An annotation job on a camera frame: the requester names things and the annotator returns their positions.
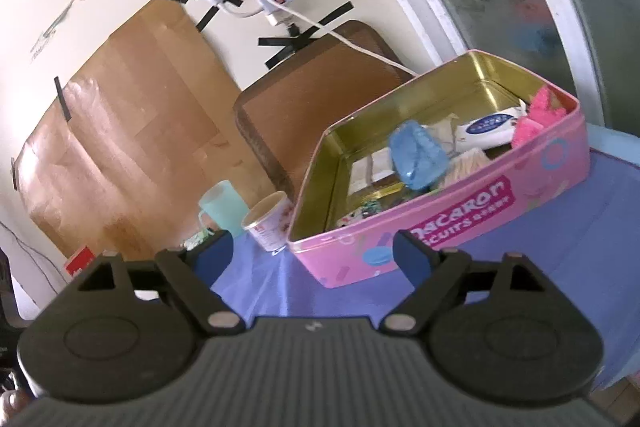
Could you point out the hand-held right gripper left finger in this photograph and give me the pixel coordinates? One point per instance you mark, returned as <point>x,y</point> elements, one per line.
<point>215,252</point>

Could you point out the wood-grain wall sheet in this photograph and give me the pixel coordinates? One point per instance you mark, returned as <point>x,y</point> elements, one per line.
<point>140,117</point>

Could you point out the pink biscuit tin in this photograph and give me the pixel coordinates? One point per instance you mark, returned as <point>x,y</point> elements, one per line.
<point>450,227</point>

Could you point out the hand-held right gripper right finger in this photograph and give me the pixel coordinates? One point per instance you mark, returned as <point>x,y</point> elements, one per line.
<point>412,257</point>

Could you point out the black tape cross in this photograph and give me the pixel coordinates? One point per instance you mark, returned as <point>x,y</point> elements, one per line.
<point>300,39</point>

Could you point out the round can with white label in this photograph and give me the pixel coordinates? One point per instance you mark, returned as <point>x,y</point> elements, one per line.
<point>267,222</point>

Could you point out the translucent blue plastic case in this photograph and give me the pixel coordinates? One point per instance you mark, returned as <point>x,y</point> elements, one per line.
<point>417,157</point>

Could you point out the small white wipes pack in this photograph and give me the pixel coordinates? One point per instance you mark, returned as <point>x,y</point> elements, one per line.
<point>490,127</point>

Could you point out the green patterned tissue pack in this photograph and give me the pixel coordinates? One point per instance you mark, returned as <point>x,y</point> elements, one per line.
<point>367,209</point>

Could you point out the green and white box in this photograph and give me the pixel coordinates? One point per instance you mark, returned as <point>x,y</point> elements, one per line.
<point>197,241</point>

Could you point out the green plastic cup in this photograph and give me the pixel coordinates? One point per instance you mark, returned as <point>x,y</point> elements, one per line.
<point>222,207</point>

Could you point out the red snack box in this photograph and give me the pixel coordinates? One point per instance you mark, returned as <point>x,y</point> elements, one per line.
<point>80,263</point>

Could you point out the blue tablecloth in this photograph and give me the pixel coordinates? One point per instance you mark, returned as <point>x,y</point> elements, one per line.
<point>550,257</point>

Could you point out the brown woven rattan board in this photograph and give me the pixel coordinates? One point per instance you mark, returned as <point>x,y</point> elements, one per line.
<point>310,97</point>

